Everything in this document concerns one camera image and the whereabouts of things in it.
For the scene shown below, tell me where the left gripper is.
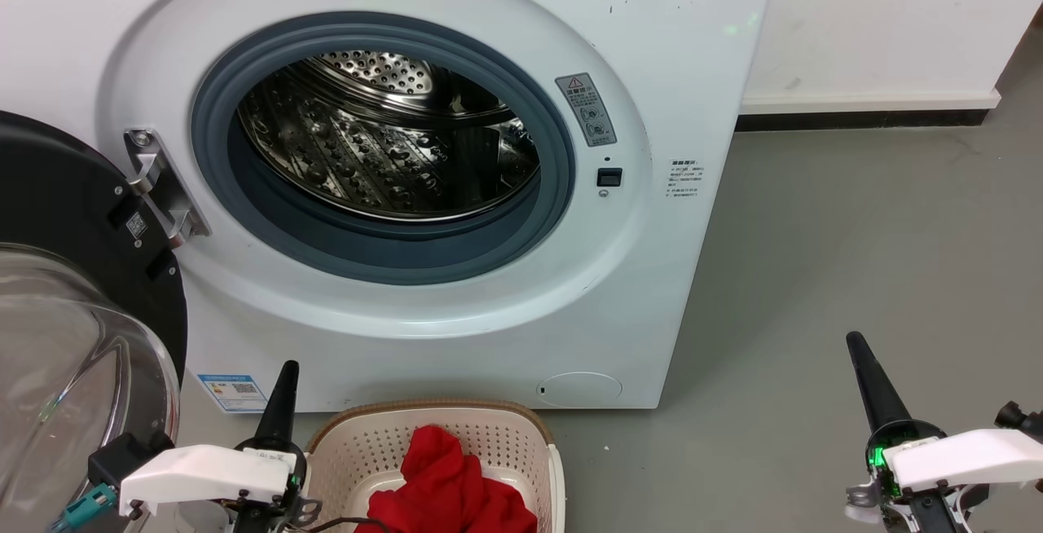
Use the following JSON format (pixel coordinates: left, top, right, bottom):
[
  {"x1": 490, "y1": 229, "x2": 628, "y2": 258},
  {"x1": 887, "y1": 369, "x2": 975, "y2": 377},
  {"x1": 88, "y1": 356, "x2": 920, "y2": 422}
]
[{"x1": 232, "y1": 360, "x2": 323, "y2": 533}]

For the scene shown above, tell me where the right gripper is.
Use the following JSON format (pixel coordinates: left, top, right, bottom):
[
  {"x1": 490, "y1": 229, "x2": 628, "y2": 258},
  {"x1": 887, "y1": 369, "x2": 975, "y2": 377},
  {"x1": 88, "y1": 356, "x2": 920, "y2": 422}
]
[{"x1": 843, "y1": 331, "x2": 991, "y2": 533}]

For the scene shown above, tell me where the red garment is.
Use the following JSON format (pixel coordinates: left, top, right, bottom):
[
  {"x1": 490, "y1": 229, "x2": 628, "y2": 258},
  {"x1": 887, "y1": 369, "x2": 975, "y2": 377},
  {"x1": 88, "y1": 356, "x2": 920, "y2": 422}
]
[{"x1": 354, "y1": 425, "x2": 539, "y2": 533}]

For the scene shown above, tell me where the cream perforated laundry basket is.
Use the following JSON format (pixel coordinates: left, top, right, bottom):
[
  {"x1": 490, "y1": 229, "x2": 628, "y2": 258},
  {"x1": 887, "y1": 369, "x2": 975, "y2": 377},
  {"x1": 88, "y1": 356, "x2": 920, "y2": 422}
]
[{"x1": 306, "y1": 400, "x2": 566, "y2": 533}]

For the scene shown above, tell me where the stainless steel washing machine drum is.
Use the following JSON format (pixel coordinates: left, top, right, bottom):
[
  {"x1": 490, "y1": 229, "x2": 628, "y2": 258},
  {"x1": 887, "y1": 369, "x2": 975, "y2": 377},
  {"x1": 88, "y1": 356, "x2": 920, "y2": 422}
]
[{"x1": 236, "y1": 51, "x2": 542, "y2": 222}]

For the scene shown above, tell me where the black glass washer door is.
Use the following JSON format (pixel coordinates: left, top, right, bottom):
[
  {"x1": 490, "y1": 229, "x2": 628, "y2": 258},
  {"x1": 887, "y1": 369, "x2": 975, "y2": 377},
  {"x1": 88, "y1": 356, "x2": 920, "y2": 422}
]
[{"x1": 0, "y1": 109, "x2": 190, "y2": 533}]

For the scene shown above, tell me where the blue energy label sticker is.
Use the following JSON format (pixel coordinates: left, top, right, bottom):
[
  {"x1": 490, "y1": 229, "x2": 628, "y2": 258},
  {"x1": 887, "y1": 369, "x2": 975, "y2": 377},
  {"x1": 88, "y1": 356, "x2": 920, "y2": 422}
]
[{"x1": 196, "y1": 372, "x2": 268, "y2": 413}]

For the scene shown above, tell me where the grey rubber door gasket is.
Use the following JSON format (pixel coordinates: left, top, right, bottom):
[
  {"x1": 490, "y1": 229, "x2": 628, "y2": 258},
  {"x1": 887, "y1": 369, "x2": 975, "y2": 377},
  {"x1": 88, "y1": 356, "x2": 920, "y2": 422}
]
[{"x1": 190, "y1": 11, "x2": 577, "y2": 285}]

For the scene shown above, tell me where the white front-load washing machine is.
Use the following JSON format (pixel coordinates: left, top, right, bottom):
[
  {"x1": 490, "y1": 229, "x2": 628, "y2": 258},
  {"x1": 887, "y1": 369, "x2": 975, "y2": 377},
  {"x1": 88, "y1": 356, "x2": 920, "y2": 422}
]
[{"x1": 0, "y1": 0, "x2": 781, "y2": 413}]

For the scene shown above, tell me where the metal door hinge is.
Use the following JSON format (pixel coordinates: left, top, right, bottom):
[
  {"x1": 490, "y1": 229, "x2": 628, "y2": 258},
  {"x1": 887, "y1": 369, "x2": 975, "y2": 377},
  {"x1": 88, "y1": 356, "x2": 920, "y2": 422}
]
[{"x1": 122, "y1": 128, "x2": 211, "y2": 250}]

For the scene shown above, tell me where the white and black baseboard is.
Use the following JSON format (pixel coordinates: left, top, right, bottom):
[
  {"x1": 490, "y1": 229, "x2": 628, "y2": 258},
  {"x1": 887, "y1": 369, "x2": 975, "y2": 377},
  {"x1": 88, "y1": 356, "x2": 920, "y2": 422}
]
[{"x1": 736, "y1": 89, "x2": 1001, "y2": 133}]

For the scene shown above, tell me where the small text label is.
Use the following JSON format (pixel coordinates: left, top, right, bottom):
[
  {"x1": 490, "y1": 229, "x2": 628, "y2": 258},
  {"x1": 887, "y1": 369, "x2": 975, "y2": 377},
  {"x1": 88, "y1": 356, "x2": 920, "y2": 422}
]
[{"x1": 667, "y1": 160, "x2": 706, "y2": 200}]

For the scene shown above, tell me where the round drain filter cover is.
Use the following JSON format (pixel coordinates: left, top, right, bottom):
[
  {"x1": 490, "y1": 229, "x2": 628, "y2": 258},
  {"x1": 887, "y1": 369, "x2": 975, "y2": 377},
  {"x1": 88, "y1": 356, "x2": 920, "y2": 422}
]
[{"x1": 535, "y1": 371, "x2": 624, "y2": 408}]

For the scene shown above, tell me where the grey warning sticker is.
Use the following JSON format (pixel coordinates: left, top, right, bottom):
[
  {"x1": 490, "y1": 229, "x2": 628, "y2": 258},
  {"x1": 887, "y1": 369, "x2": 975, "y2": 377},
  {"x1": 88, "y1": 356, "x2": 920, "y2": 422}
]
[{"x1": 555, "y1": 73, "x2": 618, "y2": 148}]

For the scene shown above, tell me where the thin black cable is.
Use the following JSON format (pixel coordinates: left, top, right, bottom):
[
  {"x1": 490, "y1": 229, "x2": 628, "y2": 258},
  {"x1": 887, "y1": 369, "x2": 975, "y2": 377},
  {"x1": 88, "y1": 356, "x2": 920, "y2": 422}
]
[{"x1": 314, "y1": 517, "x2": 384, "y2": 533}]

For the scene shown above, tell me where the teal cable connector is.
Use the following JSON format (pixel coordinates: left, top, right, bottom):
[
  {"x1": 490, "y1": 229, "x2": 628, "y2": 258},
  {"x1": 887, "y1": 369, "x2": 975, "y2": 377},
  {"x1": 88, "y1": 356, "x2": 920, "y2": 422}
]
[{"x1": 49, "y1": 482, "x2": 117, "y2": 533}]

